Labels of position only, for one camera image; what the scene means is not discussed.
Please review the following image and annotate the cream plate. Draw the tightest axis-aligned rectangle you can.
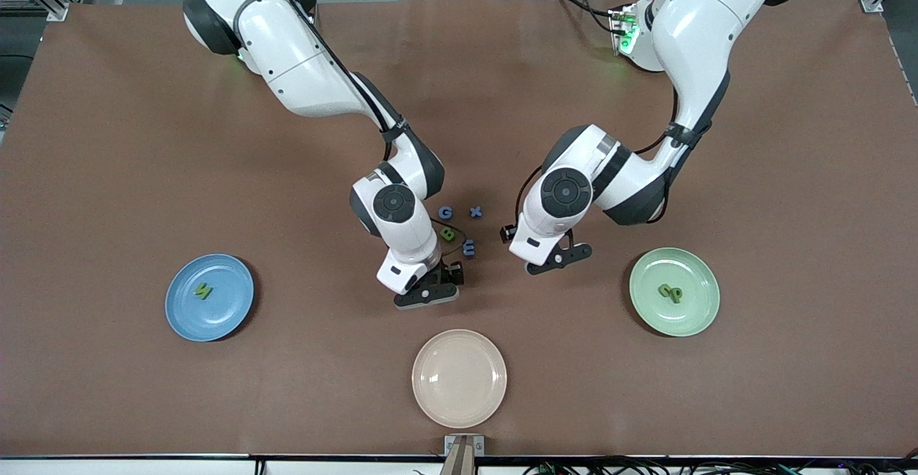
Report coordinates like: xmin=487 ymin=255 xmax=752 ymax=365
xmin=412 ymin=329 xmax=508 ymax=429

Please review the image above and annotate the green plate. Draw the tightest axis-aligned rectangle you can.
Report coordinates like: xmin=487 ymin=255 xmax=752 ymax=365
xmin=629 ymin=248 xmax=721 ymax=337

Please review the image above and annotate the blue plate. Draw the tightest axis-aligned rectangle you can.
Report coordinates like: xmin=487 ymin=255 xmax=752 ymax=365
xmin=165 ymin=254 xmax=255 ymax=342

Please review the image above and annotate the brown table mat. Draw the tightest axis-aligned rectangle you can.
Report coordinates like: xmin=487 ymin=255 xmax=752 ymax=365
xmin=0 ymin=0 xmax=918 ymax=459

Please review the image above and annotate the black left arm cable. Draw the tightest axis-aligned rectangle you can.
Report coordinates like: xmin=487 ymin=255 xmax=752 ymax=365
xmin=513 ymin=84 xmax=711 ymax=226

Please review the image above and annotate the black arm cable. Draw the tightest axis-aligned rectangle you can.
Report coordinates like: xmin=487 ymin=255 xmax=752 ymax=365
xmin=513 ymin=84 xmax=711 ymax=226
xmin=233 ymin=0 xmax=470 ymax=260

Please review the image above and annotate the front camera mount bracket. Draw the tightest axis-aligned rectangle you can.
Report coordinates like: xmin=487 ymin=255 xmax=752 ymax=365
xmin=439 ymin=434 xmax=486 ymax=475

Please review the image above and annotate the black cable bundle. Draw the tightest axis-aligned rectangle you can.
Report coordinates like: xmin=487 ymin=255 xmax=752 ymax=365
xmin=520 ymin=456 xmax=918 ymax=475

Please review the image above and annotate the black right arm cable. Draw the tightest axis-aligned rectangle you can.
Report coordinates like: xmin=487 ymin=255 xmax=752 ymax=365
xmin=233 ymin=0 xmax=470 ymax=260

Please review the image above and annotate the black left base cable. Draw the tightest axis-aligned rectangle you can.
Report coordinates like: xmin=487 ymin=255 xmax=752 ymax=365
xmin=551 ymin=0 xmax=625 ymax=34

